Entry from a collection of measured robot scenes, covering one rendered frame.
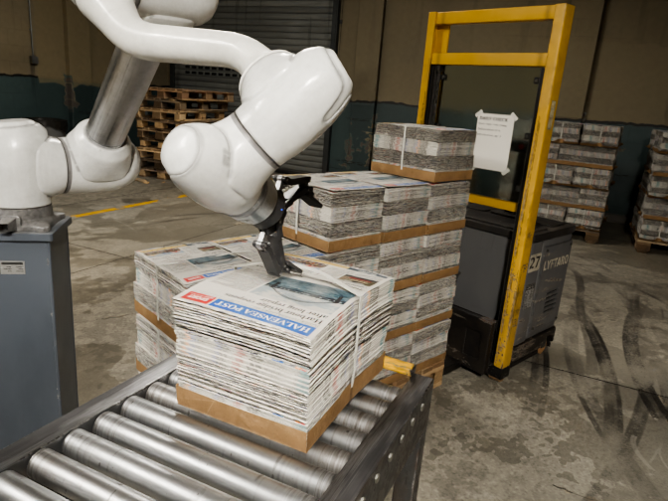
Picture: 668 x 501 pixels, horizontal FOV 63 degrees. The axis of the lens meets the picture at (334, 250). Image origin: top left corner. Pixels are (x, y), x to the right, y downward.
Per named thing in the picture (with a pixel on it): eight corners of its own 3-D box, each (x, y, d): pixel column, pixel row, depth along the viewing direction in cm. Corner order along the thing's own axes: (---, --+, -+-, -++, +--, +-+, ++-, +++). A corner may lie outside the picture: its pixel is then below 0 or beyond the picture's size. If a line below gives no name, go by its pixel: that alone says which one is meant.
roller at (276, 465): (120, 423, 107) (137, 404, 111) (333, 514, 88) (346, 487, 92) (111, 407, 104) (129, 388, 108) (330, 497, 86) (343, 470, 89)
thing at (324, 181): (270, 177, 219) (270, 174, 219) (323, 174, 238) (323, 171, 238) (332, 193, 194) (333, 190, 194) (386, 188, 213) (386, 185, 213)
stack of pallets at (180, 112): (186, 167, 934) (186, 88, 898) (234, 174, 901) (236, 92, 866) (131, 175, 814) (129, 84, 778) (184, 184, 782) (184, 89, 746)
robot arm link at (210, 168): (228, 234, 84) (292, 180, 83) (165, 199, 70) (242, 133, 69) (199, 185, 89) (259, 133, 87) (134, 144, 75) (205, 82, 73)
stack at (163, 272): (136, 454, 211) (130, 249, 188) (351, 370, 288) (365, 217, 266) (185, 513, 184) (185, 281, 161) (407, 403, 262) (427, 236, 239)
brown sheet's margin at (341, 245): (266, 230, 225) (266, 220, 224) (318, 223, 245) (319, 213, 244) (328, 252, 199) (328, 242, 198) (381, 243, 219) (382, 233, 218)
